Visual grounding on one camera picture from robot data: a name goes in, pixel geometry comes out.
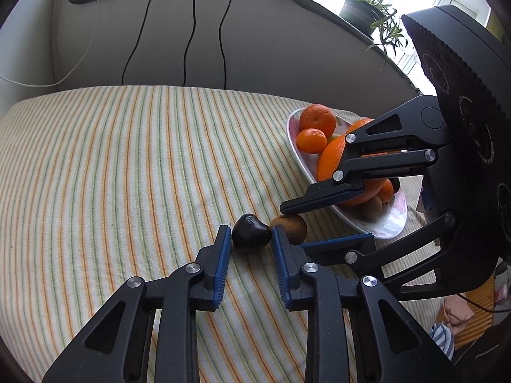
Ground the pink cloth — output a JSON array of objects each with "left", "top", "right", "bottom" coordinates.
[{"left": 441, "top": 295, "right": 476, "bottom": 334}]

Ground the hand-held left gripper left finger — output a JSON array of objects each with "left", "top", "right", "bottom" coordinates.
[{"left": 42, "top": 224, "right": 233, "bottom": 383}]

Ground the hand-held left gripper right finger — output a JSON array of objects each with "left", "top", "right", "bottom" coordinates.
[{"left": 271, "top": 224, "right": 460, "bottom": 383}]

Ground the potted green plant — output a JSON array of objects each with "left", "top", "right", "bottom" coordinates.
[{"left": 331, "top": 0, "right": 414, "bottom": 68}]

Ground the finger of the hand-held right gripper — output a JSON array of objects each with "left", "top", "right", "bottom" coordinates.
[
  {"left": 299, "top": 211, "right": 458, "bottom": 301},
  {"left": 279, "top": 95, "right": 452, "bottom": 215}
]

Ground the black cable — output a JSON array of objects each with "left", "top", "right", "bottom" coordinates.
[
  {"left": 219, "top": 0, "right": 236, "bottom": 89},
  {"left": 121, "top": 0, "right": 160, "bottom": 85},
  {"left": 181, "top": 0, "right": 199, "bottom": 86}
]

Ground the brown kiwi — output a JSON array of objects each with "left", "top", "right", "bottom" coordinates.
[
  {"left": 357, "top": 196, "right": 384, "bottom": 222},
  {"left": 269, "top": 213, "right": 308, "bottom": 245}
]

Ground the large mandarin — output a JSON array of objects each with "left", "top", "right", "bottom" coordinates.
[{"left": 299, "top": 104, "right": 337, "bottom": 137}]

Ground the large orange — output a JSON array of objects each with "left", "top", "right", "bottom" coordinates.
[{"left": 317, "top": 117, "right": 395, "bottom": 208}]

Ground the orange striped cloth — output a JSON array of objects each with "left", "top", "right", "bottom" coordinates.
[{"left": 453, "top": 283, "right": 498, "bottom": 352}]

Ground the small mandarin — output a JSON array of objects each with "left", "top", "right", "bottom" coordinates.
[
  {"left": 375, "top": 179, "right": 396, "bottom": 204},
  {"left": 296, "top": 128, "right": 328, "bottom": 154}
]

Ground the white floral plate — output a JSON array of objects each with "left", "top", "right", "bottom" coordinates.
[{"left": 286, "top": 108, "right": 408, "bottom": 240}]

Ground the blue white striped cloth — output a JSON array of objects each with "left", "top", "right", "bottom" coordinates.
[{"left": 429, "top": 321, "right": 456, "bottom": 362}]

